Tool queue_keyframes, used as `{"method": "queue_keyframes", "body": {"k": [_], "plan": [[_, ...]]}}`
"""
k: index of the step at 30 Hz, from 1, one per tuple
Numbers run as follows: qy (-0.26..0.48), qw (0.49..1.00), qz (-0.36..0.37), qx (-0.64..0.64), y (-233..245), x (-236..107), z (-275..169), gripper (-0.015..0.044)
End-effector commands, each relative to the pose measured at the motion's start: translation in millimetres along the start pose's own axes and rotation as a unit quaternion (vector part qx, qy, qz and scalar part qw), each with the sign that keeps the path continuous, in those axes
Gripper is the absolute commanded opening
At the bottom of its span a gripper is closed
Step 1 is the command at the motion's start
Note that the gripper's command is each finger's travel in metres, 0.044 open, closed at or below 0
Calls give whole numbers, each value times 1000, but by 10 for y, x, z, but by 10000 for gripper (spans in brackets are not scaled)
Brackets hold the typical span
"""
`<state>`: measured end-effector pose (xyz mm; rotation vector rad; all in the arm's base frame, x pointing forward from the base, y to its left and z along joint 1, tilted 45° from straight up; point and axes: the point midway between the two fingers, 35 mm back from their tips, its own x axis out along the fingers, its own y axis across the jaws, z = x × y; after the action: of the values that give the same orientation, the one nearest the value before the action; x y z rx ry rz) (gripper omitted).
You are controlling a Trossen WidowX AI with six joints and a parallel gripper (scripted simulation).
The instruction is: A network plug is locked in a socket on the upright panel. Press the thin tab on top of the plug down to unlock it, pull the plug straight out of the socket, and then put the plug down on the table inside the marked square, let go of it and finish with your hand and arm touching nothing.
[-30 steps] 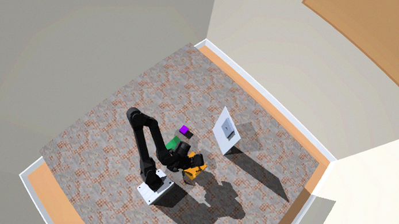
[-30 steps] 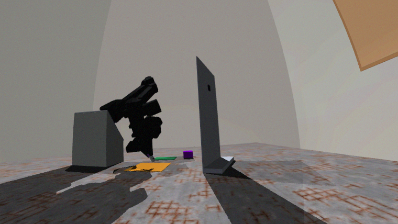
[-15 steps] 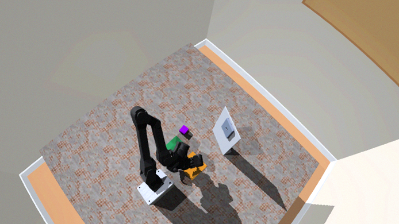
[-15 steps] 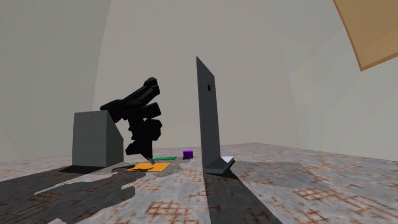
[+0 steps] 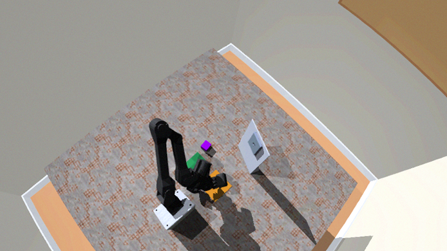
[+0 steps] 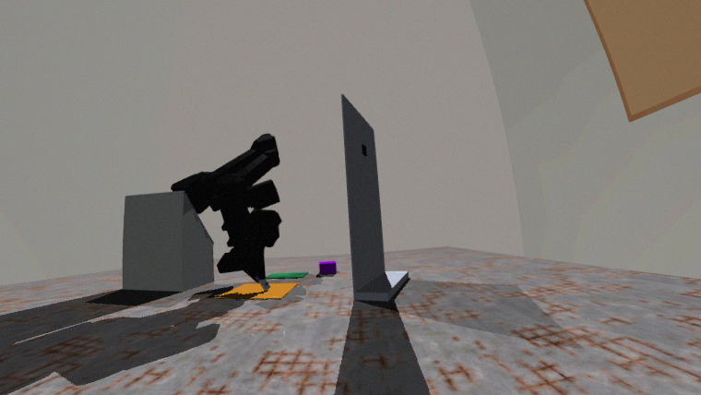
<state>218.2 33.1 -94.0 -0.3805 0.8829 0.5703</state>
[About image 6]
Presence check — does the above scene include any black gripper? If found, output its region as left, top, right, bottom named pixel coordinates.
left=217, top=208, right=281, bottom=283

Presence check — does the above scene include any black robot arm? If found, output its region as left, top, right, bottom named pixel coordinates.
left=171, top=134, right=280, bottom=217

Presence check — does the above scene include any orange flat square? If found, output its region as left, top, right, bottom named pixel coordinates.
left=215, top=282, right=297, bottom=299

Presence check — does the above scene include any small purple block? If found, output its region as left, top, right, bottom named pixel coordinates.
left=319, top=261, right=337, bottom=274

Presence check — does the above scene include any green flat square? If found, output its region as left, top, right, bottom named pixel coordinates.
left=266, top=272, right=308, bottom=279

